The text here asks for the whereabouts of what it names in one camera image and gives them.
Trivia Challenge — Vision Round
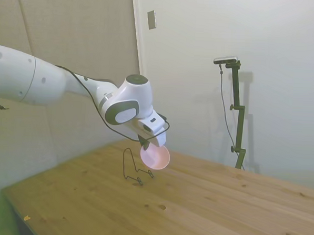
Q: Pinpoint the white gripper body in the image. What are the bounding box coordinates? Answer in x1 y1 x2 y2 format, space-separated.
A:
126 109 170 149

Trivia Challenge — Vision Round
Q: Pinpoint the pink plastic bowl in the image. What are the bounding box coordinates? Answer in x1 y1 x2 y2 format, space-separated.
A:
139 143 171 171

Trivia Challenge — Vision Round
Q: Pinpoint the black wire dish stand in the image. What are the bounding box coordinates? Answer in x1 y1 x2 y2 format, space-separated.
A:
121 147 156 188

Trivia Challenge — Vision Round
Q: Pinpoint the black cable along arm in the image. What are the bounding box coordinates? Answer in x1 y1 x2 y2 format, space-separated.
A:
51 64 174 145

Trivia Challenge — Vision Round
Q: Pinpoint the dark green camera stand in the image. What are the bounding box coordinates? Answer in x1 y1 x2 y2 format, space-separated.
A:
220 60 252 170

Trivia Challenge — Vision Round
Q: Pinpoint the white door frame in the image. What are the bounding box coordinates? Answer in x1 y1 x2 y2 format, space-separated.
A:
127 0 148 77

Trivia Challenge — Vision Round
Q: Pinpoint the grey exterior camera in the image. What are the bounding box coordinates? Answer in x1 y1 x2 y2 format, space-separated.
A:
213 55 239 66

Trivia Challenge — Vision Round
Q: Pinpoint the grey wall switch plate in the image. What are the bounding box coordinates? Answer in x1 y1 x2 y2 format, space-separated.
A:
146 9 158 31

